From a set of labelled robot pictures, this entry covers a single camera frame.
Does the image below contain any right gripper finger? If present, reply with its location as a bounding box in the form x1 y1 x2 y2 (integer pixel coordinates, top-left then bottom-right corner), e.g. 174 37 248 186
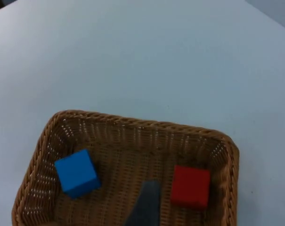
123 179 161 226

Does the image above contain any red cube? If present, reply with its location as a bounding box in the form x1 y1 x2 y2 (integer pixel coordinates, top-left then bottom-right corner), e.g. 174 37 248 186
170 164 211 211

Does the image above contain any blue cube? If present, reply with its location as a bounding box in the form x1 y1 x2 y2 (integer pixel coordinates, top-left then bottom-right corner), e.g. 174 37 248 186
54 148 102 200

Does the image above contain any pale brown wicker basket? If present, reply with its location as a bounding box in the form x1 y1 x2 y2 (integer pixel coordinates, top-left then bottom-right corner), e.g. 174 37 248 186
10 109 240 226

